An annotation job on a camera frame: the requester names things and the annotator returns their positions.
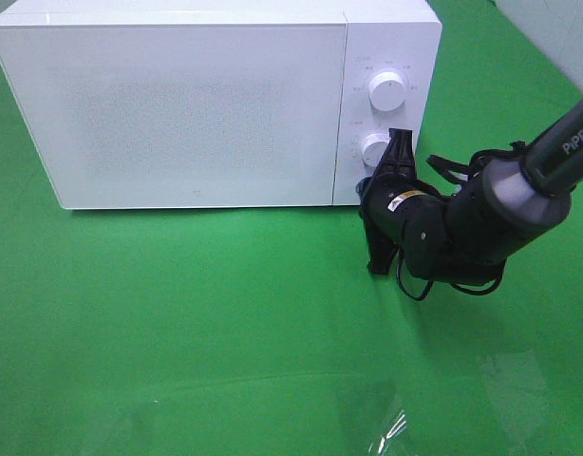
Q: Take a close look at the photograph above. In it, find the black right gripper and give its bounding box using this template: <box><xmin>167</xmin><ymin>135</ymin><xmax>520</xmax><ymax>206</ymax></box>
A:
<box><xmin>357</xmin><ymin>128</ymin><xmax>443</xmax><ymax>276</ymax></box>

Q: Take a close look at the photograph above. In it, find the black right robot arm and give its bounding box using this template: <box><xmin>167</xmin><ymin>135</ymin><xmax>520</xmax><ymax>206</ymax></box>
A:
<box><xmin>356</xmin><ymin>98</ymin><xmax>583</xmax><ymax>301</ymax></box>

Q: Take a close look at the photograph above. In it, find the white lower microwave knob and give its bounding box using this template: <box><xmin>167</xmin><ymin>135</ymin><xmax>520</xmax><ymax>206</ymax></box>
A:
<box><xmin>361</xmin><ymin>133</ymin><xmax>389</xmax><ymax>168</ymax></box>

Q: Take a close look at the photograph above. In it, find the white microwave knob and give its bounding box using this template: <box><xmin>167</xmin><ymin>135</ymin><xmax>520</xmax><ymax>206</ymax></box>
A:
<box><xmin>368</xmin><ymin>70</ymin><xmax>406</xmax><ymax>112</ymax></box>
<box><xmin>361</xmin><ymin>133</ymin><xmax>389</xmax><ymax>168</ymax></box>

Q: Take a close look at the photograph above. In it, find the white upper microwave knob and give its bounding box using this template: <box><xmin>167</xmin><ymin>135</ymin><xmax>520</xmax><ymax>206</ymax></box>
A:
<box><xmin>368</xmin><ymin>70</ymin><xmax>406</xmax><ymax>112</ymax></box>

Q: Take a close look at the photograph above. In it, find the white partition panel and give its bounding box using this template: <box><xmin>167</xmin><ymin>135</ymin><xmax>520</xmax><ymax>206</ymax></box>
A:
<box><xmin>495</xmin><ymin>0</ymin><xmax>583</xmax><ymax>91</ymax></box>

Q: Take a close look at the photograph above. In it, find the white microwave oven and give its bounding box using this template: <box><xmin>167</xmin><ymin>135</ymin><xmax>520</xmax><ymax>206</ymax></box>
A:
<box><xmin>0</xmin><ymin>1</ymin><xmax>442</xmax><ymax>210</ymax></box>

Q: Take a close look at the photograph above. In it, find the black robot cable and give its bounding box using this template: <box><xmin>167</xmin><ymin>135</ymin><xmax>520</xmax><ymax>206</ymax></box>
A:
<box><xmin>393</xmin><ymin>140</ymin><xmax>530</xmax><ymax>301</ymax></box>

